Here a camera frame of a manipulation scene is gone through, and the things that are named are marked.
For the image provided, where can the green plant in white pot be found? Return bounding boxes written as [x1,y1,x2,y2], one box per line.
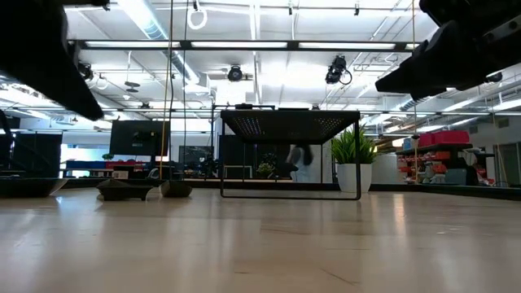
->
[330,125,379,193]

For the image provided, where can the blue and red background table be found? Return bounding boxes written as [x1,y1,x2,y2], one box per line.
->
[63,160,148,179]

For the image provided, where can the black camera with cable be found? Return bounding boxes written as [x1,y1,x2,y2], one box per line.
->
[324,55,353,86]

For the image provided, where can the small background potted plant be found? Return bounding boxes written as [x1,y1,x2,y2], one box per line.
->
[256,161,275,179]

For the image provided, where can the black background rig frame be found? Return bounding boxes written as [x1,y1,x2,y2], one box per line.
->
[210,103,278,181]

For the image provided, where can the black overhead camera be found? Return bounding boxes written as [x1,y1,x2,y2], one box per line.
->
[226,63,244,83]

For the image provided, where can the black teardrop mini plate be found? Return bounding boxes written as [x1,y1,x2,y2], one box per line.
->
[95,177,155,203]
[159,179,194,199]

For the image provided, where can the black beam with light bars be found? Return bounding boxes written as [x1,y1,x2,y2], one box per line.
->
[68,39,420,53]
[7,107,521,116]

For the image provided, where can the white panel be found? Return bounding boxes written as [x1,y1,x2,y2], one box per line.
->
[290,142,334,184]

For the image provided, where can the black monitor on stand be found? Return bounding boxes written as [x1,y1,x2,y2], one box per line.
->
[108,119,172,157]

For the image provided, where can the person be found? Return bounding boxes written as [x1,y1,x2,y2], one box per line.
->
[286,143,315,168]

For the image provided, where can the black hanging cable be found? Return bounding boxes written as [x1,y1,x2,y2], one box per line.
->
[182,0,190,181]

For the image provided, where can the white cable loop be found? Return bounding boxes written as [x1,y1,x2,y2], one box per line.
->
[187,7,208,31]

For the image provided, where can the black partition panel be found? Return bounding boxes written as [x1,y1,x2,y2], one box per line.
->
[14,131,63,178]

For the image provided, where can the large red storage bin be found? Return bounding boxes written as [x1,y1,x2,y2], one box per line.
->
[432,129,471,146]

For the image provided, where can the dark storage shelf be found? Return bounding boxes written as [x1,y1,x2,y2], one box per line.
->
[395,142,497,187]

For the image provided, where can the black perforated metal rack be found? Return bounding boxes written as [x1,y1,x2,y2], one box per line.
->
[219,108,363,201]

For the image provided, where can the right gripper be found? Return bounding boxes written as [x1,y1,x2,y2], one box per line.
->
[374,0,521,103]

